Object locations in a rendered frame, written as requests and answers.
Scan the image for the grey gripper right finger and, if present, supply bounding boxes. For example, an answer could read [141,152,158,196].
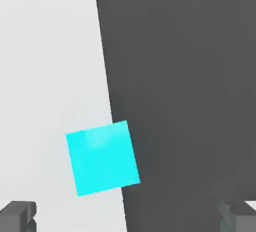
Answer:
[217,199,256,232]

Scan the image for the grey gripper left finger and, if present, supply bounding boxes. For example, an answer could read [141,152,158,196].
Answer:
[0,200,38,232]

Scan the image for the small cyan cube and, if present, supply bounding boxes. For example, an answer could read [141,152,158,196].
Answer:
[65,120,141,197]

